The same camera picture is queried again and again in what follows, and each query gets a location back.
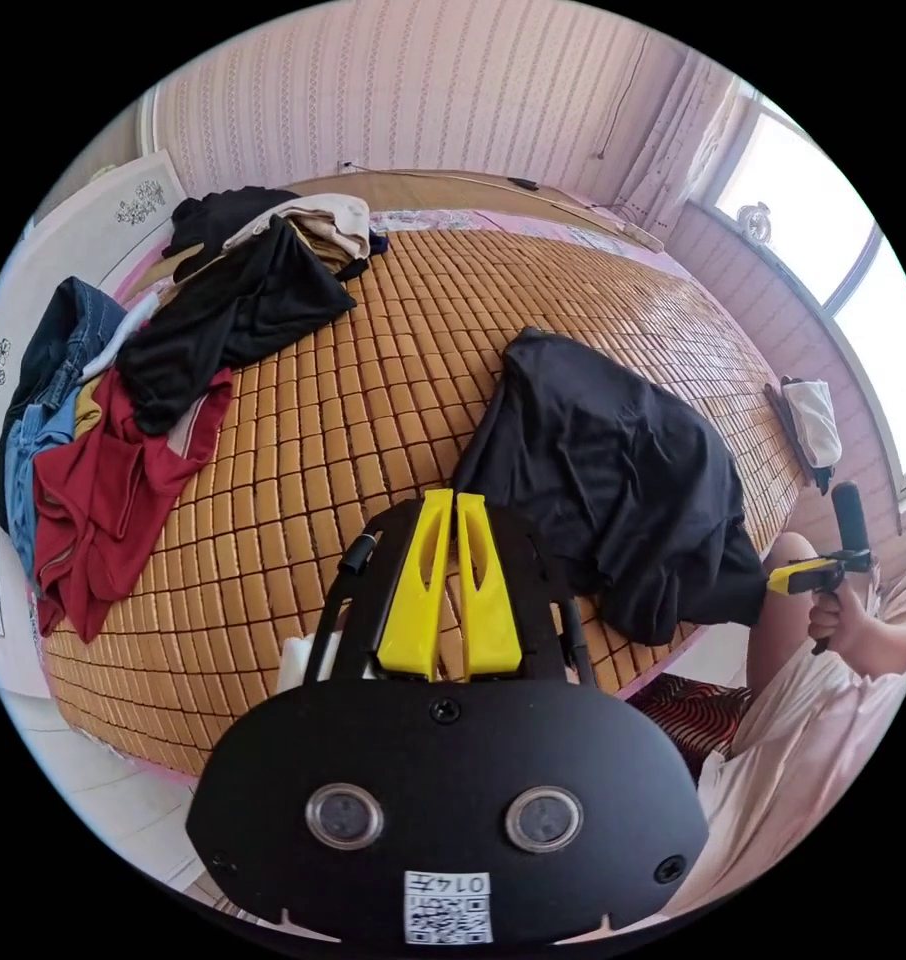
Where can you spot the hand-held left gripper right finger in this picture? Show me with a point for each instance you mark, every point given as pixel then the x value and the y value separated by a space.
pixel 490 607

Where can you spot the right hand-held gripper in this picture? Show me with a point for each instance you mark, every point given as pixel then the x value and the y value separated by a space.
pixel 843 564

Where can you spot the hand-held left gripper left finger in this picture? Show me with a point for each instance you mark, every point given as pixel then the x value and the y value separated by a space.
pixel 414 600

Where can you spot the black long sleeve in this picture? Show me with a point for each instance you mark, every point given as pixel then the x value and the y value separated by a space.
pixel 610 480

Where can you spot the person's right forearm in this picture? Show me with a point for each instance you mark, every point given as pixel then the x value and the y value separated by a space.
pixel 903 637

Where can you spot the person's right hand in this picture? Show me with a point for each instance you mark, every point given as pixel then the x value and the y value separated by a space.
pixel 854 626

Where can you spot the white bag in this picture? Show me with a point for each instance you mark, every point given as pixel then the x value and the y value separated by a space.
pixel 813 427

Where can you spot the person's body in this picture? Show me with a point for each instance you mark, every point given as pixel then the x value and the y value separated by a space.
pixel 790 742

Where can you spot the red black striped cloth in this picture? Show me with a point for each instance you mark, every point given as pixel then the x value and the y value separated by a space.
pixel 693 712

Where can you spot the bed with woven mat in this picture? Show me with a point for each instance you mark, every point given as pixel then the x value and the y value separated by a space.
pixel 393 375

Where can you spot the pile of clothes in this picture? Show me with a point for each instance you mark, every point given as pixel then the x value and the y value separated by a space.
pixel 198 330

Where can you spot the alarm clock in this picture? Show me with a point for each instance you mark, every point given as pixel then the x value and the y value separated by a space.
pixel 757 223

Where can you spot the window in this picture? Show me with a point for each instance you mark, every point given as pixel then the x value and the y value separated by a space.
pixel 805 187

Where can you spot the pink curtain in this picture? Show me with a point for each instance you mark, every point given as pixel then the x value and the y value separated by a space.
pixel 674 142

